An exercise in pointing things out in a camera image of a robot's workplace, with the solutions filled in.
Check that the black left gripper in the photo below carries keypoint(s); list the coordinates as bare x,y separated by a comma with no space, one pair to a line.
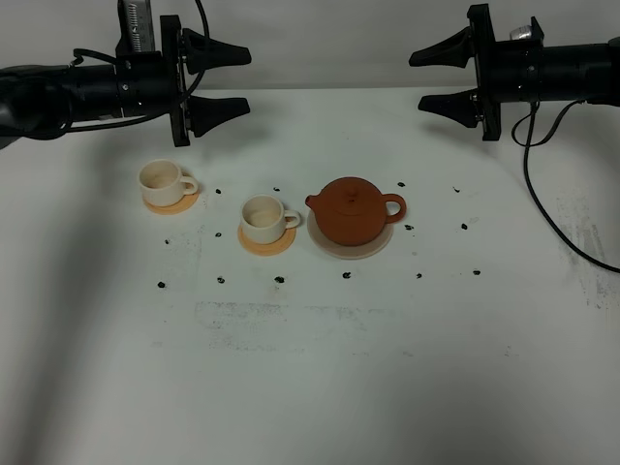
150,83

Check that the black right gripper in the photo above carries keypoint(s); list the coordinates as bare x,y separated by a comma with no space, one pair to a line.
507,72

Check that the brown clay teapot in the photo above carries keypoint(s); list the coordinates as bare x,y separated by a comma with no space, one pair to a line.
351,211

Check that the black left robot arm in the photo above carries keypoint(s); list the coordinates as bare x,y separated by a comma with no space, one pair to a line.
97,91

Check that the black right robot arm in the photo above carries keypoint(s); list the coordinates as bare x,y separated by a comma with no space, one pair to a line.
588,73

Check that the beige round teapot saucer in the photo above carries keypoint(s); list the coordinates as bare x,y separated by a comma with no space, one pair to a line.
348,253

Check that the white teacup far left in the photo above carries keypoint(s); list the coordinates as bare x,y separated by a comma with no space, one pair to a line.
162,183

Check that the white teacup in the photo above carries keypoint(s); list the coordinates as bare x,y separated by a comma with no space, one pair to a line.
162,183
264,219

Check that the orange coaster far left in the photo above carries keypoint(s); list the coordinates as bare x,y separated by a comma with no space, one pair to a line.
184,204

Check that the orange coaster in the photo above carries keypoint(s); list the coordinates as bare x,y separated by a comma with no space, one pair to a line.
184,204
267,250

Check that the white teacup middle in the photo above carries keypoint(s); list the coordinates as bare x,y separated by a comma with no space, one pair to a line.
264,219

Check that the orange coaster middle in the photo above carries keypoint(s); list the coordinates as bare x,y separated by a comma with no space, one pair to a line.
267,250

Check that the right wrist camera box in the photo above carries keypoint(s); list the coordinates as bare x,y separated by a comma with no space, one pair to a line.
521,32

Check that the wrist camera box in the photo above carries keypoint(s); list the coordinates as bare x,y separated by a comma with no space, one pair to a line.
136,26
521,32

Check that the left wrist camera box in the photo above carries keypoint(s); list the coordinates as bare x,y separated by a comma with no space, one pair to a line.
136,26

